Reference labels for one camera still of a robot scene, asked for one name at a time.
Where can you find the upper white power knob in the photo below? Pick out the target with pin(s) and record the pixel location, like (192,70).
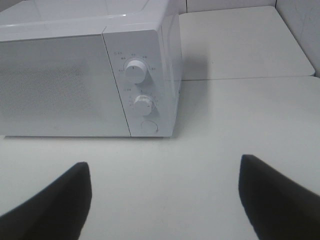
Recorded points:
(135,71)

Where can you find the white timer knob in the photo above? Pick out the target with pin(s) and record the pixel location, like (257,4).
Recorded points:
(143,105)

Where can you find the white microwave door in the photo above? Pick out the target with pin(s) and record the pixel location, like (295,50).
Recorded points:
(59,87)

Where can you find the white microwave oven body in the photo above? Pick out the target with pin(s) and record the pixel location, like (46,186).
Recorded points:
(145,30)

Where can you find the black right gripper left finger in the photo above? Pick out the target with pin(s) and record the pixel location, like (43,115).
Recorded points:
(58,212)

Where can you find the round white door button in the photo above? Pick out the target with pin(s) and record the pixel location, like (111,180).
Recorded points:
(149,127)

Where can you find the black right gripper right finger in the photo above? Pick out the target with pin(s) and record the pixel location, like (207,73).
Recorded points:
(277,207)

